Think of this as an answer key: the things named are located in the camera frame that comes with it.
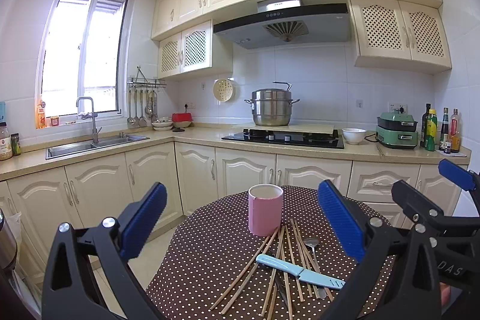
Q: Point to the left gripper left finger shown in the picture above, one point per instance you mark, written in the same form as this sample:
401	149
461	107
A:
70	290

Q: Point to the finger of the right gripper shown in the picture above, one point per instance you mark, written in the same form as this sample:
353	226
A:
466	180
417	208

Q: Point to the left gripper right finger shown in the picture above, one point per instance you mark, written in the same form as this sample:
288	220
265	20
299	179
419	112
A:
412	290

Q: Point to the silver metal spoon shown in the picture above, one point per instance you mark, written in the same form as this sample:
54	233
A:
312	243

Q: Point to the steel kitchen sink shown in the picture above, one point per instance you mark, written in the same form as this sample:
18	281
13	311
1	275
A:
89	145

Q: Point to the person's right hand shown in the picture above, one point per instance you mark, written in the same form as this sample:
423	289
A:
445	291

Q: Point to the dark sauce bottle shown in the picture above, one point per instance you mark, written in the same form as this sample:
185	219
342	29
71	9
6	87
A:
444	129

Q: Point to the red label bottle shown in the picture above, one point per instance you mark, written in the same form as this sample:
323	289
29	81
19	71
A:
455	132

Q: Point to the yellow green bottle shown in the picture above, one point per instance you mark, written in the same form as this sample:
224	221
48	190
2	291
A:
431	130

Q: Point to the dark oil bottle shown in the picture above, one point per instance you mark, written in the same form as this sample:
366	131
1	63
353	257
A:
424	124

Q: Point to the green electric grill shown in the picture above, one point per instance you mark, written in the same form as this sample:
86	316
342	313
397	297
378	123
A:
397	130

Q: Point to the lower cabinets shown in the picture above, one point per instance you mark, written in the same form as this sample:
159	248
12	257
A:
82	188

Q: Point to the white bowl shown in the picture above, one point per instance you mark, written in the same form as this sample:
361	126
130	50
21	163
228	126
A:
353	136

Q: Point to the black gas stove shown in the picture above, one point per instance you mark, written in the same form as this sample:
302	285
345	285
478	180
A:
306	139

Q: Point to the brown polka dot tablecloth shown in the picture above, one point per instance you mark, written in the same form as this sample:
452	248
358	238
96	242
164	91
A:
211	247

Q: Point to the steel sink faucet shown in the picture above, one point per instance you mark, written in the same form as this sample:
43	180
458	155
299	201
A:
92	114

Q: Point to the jar with white label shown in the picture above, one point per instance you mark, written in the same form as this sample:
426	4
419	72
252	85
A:
5	142

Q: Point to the pink utensil holder cup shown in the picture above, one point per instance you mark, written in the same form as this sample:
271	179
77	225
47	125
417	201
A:
265	202

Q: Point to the steel steamer pot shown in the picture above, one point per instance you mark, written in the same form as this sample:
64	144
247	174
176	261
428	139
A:
272	107

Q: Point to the red container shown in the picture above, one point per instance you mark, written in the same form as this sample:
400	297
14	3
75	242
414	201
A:
182	117

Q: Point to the hanging utensil rack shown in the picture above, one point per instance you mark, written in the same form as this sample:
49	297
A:
142	99

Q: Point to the window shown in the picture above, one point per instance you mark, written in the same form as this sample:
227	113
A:
80	63

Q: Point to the round perforated trivet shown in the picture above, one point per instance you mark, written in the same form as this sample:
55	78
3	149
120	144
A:
223	90

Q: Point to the range hood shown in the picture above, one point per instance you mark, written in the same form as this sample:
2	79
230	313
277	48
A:
319	23

